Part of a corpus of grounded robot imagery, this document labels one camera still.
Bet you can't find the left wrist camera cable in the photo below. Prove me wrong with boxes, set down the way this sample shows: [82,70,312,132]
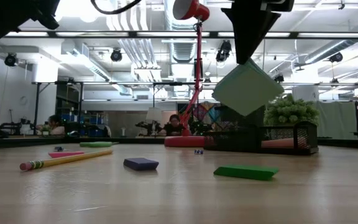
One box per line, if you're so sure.
[90,0,142,16]

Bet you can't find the small pink plastic clip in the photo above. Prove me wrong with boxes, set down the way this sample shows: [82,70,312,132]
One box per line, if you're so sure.
[48,151,86,159]

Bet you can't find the black mesh desk organizer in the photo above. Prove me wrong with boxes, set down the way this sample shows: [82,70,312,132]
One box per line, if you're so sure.
[203,105,319,156]

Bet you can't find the red desk lamp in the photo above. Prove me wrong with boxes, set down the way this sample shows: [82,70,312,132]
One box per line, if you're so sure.
[163,0,211,148]

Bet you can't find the blue storage bins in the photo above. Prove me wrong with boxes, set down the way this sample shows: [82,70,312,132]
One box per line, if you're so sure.
[84,112,109,138]

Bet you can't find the yellow pencil pink eraser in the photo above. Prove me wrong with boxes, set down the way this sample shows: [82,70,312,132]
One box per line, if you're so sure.
[19,149,114,172]

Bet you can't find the green sticky note pad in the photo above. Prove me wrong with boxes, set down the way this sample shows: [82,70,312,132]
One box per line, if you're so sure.
[211,58,285,117]

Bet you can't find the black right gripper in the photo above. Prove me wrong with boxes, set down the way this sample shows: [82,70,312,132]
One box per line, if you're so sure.
[221,0,295,65]

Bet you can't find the pale green curtain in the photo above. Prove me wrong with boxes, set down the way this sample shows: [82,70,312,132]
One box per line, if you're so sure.
[317,101,358,140]

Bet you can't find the white container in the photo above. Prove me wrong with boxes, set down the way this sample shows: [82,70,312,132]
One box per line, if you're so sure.
[19,123,32,136]

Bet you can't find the green artificial plant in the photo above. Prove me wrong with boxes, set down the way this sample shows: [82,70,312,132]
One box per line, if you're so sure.
[263,93,321,127]

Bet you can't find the black shelving unit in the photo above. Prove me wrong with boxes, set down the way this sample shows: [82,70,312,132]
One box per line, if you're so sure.
[55,81,84,138]

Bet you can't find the white shade table lamp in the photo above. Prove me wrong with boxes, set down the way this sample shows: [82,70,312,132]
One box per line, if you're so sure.
[145,107,164,137]

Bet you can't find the colourful patterned kite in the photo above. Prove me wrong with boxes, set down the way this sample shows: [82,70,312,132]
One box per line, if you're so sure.
[193,101,222,124]

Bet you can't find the black aluminium rig frame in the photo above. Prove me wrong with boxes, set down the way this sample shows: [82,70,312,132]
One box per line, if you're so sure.
[0,136,358,151]

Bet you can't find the blue rectangular eraser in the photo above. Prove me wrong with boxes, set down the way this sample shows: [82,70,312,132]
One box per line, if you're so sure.
[122,157,160,172]

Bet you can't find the person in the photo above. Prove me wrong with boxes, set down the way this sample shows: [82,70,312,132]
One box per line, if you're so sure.
[158,114,185,137]
[35,114,67,136]

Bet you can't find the green rectangular eraser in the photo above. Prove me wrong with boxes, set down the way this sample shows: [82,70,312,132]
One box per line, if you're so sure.
[213,166,280,182]

